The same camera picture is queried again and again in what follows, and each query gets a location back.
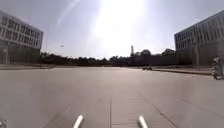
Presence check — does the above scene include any tall lamp pole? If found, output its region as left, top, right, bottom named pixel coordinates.
left=59, top=43, right=65, bottom=56

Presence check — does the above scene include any low raised kerb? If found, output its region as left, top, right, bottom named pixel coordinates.
left=151, top=67, right=214, bottom=76

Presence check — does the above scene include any tall building with window grid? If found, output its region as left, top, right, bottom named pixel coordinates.
left=173, top=9, right=224, bottom=66

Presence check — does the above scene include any distant tower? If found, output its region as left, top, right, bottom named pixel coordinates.
left=130, top=45, right=135, bottom=57

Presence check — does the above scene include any person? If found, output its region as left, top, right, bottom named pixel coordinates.
left=211, top=54, right=224, bottom=81

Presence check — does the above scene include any row of trees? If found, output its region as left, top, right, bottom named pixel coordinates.
left=39, top=48, right=194, bottom=67

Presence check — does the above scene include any robot's own part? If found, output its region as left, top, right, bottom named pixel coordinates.
left=137, top=115, right=149, bottom=128
left=72, top=114, right=84, bottom=128

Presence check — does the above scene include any grey paved plaza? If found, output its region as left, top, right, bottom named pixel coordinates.
left=0, top=65, right=224, bottom=128

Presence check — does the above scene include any long building with window grid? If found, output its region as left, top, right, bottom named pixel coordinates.
left=0, top=9, right=44, bottom=65

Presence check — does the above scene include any distant vehicle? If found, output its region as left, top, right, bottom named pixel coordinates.
left=142, top=65, right=153, bottom=71

